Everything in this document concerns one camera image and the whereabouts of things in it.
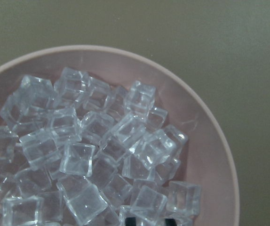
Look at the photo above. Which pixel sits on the clear ice cube pile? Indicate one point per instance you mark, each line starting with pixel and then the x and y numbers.
pixel 80 152

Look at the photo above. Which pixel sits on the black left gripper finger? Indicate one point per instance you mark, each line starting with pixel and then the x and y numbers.
pixel 131 221

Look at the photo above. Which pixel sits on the pink bowl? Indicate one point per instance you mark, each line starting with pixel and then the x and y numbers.
pixel 206 160

